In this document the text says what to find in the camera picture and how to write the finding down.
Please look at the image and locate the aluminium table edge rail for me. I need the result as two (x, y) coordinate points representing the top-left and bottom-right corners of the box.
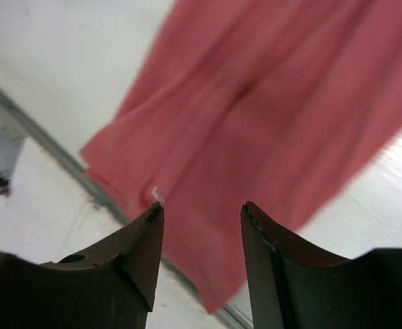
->
(0, 89), (253, 328)

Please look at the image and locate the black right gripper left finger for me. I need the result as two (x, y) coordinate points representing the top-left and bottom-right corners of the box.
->
(0, 203), (164, 328)

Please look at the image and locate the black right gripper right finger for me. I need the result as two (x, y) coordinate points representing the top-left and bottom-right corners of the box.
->
(241, 202), (402, 328)

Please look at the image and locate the pink red t-shirt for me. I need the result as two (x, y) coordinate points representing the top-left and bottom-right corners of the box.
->
(81, 1), (402, 313)

